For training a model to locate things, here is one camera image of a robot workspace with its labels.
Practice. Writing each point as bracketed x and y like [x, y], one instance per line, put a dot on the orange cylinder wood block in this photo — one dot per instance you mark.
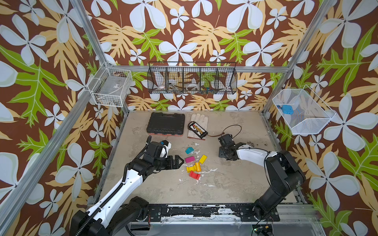
[198, 167]

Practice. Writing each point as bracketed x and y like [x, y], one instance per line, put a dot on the aluminium frame post right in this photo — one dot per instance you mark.
[310, 32]

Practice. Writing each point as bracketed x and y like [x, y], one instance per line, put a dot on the white wire basket right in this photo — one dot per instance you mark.
[311, 113]

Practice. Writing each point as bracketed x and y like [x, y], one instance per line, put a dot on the blue object in basket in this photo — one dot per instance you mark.
[286, 109]

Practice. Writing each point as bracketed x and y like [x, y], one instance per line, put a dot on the aluminium frame post left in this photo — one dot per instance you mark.
[92, 38]

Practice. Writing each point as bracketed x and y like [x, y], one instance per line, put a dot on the black wire basket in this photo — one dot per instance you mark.
[172, 77]

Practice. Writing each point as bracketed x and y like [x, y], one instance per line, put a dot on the yellow rectangular wood block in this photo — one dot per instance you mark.
[202, 159]

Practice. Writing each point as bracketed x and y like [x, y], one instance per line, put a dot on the white tape roll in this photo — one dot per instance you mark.
[192, 87]

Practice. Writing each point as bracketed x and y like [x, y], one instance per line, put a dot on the aluminium frame rail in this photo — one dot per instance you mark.
[300, 198]
[20, 194]

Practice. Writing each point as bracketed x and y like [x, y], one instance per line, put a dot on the black plastic tool case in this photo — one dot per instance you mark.
[166, 124]

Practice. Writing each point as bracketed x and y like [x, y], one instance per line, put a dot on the teal wood block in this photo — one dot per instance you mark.
[189, 150]

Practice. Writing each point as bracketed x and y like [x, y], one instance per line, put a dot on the white work glove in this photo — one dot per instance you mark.
[200, 120]

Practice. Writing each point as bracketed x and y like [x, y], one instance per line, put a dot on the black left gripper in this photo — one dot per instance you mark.
[176, 165]

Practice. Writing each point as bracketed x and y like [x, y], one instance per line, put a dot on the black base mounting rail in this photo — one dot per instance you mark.
[243, 212]

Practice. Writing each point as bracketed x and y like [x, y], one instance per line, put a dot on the yellow cylinder wood block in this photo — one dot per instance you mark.
[191, 169]

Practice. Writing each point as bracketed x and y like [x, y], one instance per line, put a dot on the white wire basket left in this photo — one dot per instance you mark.
[110, 85]

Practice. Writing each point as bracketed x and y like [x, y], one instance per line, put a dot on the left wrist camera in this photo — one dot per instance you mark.
[165, 148]

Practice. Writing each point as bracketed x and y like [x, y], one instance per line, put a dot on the aluminium frame rail right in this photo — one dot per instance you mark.
[300, 198]

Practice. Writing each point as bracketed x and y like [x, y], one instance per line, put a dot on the aluminium frame rail left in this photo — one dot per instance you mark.
[20, 194]

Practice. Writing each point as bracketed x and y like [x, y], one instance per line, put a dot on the magenta wood block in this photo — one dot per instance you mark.
[190, 159]

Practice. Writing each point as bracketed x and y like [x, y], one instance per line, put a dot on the white wire basket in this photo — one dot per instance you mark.
[110, 85]
[311, 113]

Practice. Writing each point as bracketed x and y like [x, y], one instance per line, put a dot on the red arch wood block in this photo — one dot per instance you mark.
[195, 175]

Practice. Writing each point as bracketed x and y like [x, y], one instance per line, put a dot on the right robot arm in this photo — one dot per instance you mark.
[281, 170]

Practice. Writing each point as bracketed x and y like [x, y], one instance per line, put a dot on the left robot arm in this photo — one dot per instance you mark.
[109, 215]

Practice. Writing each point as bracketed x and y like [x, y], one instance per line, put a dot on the aluminium frame post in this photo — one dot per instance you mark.
[310, 32]
[92, 38]

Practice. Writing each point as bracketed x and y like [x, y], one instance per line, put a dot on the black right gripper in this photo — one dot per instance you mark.
[226, 148]

